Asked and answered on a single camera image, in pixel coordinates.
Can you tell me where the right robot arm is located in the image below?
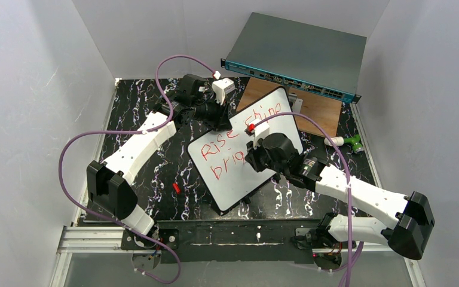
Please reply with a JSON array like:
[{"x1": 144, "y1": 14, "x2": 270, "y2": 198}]
[{"x1": 244, "y1": 133, "x2": 435, "y2": 260}]

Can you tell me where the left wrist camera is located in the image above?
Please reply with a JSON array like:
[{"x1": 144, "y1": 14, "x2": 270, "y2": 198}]
[{"x1": 212, "y1": 71, "x2": 235, "y2": 105}]

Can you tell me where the green white toy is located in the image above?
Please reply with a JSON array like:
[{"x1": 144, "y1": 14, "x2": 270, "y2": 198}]
[{"x1": 323, "y1": 134, "x2": 365, "y2": 153}]

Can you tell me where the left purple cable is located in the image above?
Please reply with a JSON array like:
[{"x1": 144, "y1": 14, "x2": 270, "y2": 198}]
[{"x1": 58, "y1": 54, "x2": 222, "y2": 283}]

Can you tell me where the wooden board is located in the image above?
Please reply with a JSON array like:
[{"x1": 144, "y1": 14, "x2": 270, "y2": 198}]
[{"x1": 237, "y1": 78, "x2": 342, "y2": 137}]

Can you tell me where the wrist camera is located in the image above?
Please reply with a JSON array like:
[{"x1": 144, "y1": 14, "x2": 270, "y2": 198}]
[
  {"x1": 245, "y1": 118, "x2": 270, "y2": 149},
  {"x1": 212, "y1": 71, "x2": 235, "y2": 105}
]

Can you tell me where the metal bracket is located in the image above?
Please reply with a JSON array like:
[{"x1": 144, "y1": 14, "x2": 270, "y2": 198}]
[{"x1": 288, "y1": 93, "x2": 303, "y2": 114}]

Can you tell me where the blue network switch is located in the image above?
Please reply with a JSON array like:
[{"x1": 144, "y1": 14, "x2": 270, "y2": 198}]
[{"x1": 221, "y1": 12, "x2": 366, "y2": 103}]

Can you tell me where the red marker cap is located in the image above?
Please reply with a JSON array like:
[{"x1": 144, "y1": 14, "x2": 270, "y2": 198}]
[{"x1": 172, "y1": 183, "x2": 181, "y2": 194}]

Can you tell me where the white whiteboard black frame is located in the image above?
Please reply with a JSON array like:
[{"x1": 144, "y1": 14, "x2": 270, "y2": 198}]
[{"x1": 187, "y1": 87, "x2": 304, "y2": 211}]

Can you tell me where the aluminium rail frame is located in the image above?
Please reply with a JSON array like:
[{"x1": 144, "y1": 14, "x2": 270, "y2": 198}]
[{"x1": 49, "y1": 219, "x2": 417, "y2": 287}]

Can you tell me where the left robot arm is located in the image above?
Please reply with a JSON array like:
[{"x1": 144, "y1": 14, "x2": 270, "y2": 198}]
[{"x1": 87, "y1": 74, "x2": 235, "y2": 235}]

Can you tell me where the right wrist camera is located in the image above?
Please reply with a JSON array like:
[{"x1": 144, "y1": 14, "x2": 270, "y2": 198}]
[{"x1": 245, "y1": 118, "x2": 270, "y2": 149}]

